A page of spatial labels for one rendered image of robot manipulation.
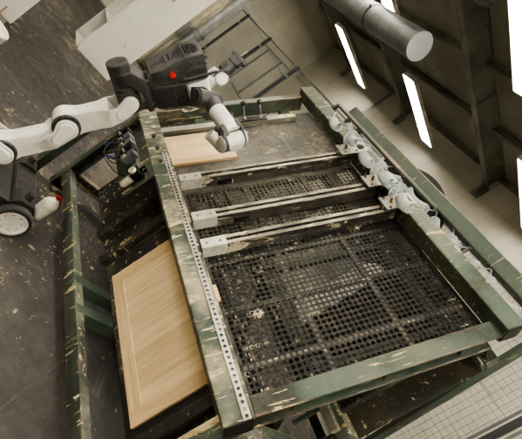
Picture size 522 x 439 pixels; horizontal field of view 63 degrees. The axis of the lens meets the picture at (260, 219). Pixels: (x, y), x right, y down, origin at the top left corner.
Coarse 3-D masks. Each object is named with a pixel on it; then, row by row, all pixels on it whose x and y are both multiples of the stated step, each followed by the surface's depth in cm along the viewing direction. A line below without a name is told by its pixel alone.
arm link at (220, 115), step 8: (216, 112) 209; (224, 112) 208; (216, 120) 208; (224, 120) 206; (232, 120) 206; (224, 128) 204; (232, 128) 206; (240, 128) 208; (224, 136) 203; (224, 144) 204
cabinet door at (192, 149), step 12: (204, 132) 282; (168, 144) 270; (180, 144) 271; (192, 144) 272; (204, 144) 273; (180, 156) 262; (192, 156) 263; (204, 156) 263; (216, 156) 264; (228, 156) 265
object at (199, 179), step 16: (288, 160) 257; (304, 160) 258; (320, 160) 260; (336, 160) 265; (192, 176) 239; (208, 176) 240; (224, 176) 243; (240, 176) 247; (256, 176) 251; (272, 176) 256
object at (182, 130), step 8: (264, 120) 296; (272, 120) 298; (280, 120) 301; (288, 120) 303; (168, 128) 279; (176, 128) 280; (184, 128) 281; (192, 128) 281; (200, 128) 284; (208, 128) 286; (168, 136) 279
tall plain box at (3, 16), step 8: (0, 0) 370; (8, 0) 372; (16, 0) 374; (24, 0) 376; (32, 0) 378; (0, 8) 374; (8, 8) 376; (16, 8) 378; (24, 8) 380; (0, 16) 380; (8, 16) 380; (16, 16) 381
